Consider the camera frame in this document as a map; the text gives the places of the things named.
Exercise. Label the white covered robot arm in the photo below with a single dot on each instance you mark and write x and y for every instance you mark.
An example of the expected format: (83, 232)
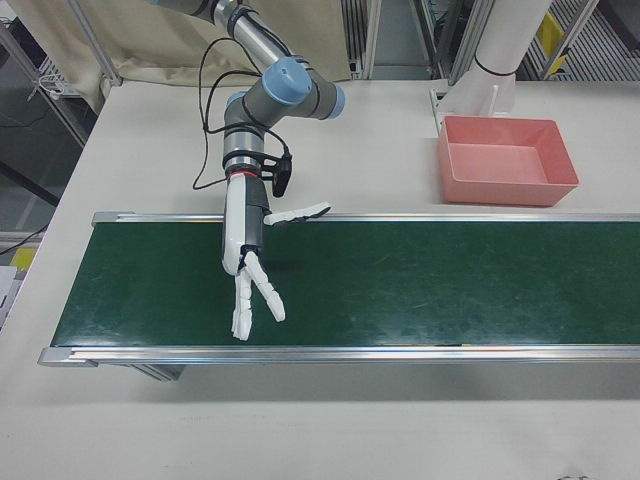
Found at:
(505, 40)

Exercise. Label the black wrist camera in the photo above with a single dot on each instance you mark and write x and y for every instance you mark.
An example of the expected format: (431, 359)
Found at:
(283, 175)

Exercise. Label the pink plastic box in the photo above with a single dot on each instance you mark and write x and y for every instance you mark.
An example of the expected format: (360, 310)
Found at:
(500, 160)

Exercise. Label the beige curtain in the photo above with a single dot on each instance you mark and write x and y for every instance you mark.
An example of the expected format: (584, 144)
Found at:
(150, 45)

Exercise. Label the yellow plastic block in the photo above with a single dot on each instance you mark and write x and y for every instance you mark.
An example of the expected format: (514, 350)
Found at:
(552, 42)

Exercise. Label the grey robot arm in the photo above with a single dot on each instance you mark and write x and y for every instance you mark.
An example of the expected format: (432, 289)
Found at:
(290, 85)

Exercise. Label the aluminium frame post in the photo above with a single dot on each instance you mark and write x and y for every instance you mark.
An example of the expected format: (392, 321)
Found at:
(372, 35)
(100, 50)

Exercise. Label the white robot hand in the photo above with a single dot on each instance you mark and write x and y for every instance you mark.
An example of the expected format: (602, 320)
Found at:
(235, 225)

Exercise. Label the green conveyor belt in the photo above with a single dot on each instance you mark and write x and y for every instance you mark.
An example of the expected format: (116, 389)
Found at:
(400, 280)

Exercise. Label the grey ribbed metal platform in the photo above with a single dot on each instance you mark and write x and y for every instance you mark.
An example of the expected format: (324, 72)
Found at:
(600, 45)

